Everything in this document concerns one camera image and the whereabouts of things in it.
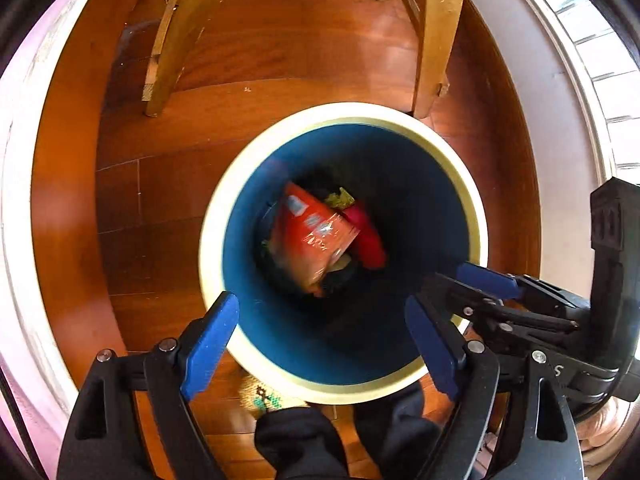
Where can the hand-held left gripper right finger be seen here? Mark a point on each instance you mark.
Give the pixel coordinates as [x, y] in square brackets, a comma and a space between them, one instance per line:
[432, 345]

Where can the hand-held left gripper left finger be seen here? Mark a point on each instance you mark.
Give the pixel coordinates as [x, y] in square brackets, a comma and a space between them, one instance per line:
[210, 345]

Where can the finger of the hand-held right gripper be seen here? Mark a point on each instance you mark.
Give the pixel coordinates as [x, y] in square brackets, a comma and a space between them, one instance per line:
[487, 277]
[450, 292]

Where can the red wrapper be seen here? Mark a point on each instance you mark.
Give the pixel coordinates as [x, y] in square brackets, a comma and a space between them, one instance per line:
[367, 240]

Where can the blue trash bin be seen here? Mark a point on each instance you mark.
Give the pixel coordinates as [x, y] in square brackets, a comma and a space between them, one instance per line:
[400, 185]

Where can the green paper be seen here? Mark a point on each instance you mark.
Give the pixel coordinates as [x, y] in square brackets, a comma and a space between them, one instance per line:
[340, 199]

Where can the orange snack wrapper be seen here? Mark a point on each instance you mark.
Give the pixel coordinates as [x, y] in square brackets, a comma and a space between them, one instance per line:
[310, 235]

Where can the person's right hand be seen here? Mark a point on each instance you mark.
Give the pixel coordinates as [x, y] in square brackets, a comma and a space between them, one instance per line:
[602, 430]

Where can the person's left yellow slipper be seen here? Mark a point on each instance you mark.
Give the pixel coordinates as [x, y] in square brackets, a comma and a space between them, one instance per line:
[272, 397]

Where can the person's black pants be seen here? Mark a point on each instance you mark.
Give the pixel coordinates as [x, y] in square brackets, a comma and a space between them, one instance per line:
[300, 440]

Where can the pink bed blanket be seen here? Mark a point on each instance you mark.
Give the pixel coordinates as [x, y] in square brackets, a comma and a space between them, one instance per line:
[20, 210]

